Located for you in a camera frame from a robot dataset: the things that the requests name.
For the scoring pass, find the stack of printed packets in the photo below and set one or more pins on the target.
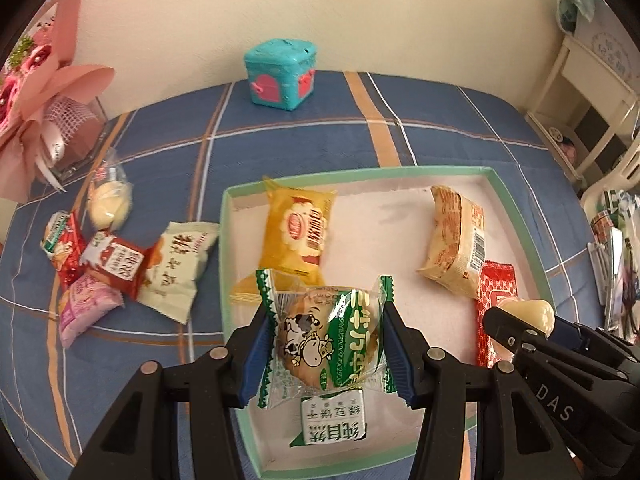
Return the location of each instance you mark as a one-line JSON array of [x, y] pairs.
[[617, 260]]

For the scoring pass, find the brown-red cake packet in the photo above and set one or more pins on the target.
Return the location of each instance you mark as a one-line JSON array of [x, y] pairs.
[[120, 262]]

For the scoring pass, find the red candy packet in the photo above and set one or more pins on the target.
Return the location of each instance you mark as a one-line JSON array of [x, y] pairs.
[[72, 255]]

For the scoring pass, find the teal toy box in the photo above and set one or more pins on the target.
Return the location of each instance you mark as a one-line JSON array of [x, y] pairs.
[[280, 72]]

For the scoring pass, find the green cow cookie packet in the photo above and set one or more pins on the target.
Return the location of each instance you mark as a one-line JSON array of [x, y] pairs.
[[320, 340]]

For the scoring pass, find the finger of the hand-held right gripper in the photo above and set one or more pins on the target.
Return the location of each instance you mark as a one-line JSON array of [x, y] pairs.
[[567, 335], [512, 335]]

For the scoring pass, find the teal cloth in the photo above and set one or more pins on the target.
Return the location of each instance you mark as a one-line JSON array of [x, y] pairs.
[[577, 2]]

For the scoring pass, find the clear glass vase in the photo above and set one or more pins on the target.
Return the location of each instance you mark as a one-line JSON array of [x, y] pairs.
[[80, 145]]

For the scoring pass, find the cream snack packet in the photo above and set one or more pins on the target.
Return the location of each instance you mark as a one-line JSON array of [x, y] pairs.
[[180, 265]]

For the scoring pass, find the pink rose bouquet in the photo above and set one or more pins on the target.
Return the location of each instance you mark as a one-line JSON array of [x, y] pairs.
[[50, 85]]

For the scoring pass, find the green and white biscuit packet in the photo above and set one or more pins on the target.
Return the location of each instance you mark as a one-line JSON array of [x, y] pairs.
[[54, 230]]

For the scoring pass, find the green-rimmed white tray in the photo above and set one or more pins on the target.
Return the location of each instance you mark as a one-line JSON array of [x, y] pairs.
[[380, 220]]

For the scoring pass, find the yellow cake packet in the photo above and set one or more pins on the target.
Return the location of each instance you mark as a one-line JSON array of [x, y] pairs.
[[300, 230]]

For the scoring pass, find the red snack packet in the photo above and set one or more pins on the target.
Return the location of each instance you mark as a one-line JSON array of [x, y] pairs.
[[495, 285]]

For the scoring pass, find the green mountain biscuit packet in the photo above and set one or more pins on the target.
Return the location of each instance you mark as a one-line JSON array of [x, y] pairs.
[[330, 425]]

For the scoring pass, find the white wooden shelf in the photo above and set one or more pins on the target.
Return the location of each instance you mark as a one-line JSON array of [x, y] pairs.
[[590, 90]]

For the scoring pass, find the pink pastry packet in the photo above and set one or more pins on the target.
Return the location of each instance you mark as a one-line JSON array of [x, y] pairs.
[[85, 305]]

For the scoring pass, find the small pale pastry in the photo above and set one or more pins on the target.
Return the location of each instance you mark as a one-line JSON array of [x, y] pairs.
[[537, 312]]

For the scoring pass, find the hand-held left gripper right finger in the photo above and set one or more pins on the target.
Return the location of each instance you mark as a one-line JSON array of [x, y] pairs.
[[397, 355]]

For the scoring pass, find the beige bread packet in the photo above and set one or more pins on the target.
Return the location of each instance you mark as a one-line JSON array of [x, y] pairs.
[[450, 245]]

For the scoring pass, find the clear bun packet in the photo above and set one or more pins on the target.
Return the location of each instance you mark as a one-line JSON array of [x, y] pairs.
[[107, 205]]

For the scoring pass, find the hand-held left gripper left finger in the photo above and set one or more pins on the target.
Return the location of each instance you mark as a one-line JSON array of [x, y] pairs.
[[255, 360]]

